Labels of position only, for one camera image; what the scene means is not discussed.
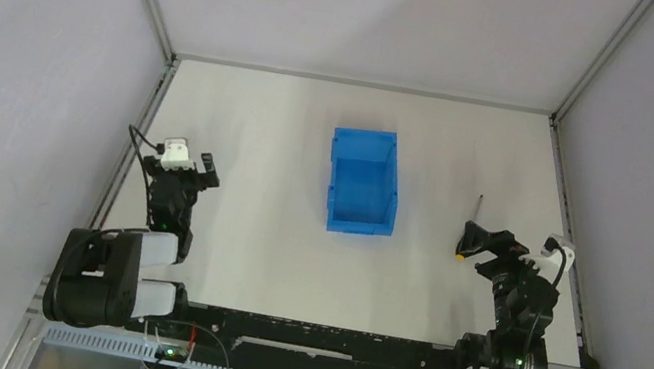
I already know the black mounting rail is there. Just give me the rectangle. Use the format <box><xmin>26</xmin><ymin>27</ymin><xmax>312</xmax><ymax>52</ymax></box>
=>
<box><xmin>173</xmin><ymin>303</ymin><xmax>458</xmax><ymax>369</ymax></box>

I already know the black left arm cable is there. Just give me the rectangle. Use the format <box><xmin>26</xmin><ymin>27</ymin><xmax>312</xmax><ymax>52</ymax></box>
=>
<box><xmin>112</xmin><ymin>124</ymin><xmax>170</xmax><ymax>228</ymax></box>

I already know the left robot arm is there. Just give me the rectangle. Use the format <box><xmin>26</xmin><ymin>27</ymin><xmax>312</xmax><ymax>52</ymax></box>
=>
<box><xmin>42</xmin><ymin>148</ymin><xmax>220</xmax><ymax>328</ymax></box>

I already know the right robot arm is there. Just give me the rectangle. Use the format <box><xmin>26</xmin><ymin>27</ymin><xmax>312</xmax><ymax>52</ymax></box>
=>
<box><xmin>451</xmin><ymin>220</ymin><xmax>575</xmax><ymax>369</ymax></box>

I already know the blue plastic bin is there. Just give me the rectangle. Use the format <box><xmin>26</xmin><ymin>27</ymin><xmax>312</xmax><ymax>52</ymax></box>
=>
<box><xmin>326</xmin><ymin>127</ymin><xmax>399</xmax><ymax>237</ymax></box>

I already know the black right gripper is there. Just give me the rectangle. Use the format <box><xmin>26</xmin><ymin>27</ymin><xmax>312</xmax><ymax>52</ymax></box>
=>
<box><xmin>449</xmin><ymin>219</ymin><xmax>561</xmax><ymax>335</ymax></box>

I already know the grey slotted cable duct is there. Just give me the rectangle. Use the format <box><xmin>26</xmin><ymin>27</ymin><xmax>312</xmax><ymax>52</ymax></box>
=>
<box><xmin>43</xmin><ymin>326</ymin><xmax>248</xmax><ymax>369</ymax></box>

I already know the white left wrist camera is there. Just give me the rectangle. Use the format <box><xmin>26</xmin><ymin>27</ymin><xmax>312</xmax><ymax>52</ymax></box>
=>
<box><xmin>159</xmin><ymin>137</ymin><xmax>196</xmax><ymax>171</ymax></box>

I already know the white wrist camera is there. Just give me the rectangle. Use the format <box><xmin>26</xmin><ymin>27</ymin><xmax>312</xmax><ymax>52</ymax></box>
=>
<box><xmin>159</xmin><ymin>137</ymin><xmax>196</xmax><ymax>171</ymax></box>
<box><xmin>535</xmin><ymin>234</ymin><xmax>576</xmax><ymax>289</ymax></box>

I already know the black yellow screwdriver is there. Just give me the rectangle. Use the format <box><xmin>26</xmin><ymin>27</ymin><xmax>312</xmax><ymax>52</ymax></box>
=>
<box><xmin>454</xmin><ymin>192</ymin><xmax>485</xmax><ymax>264</ymax></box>

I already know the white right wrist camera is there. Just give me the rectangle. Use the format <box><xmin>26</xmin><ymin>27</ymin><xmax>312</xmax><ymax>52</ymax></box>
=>
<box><xmin>535</xmin><ymin>234</ymin><xmax>576</xmax><ymax>289</ymax></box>

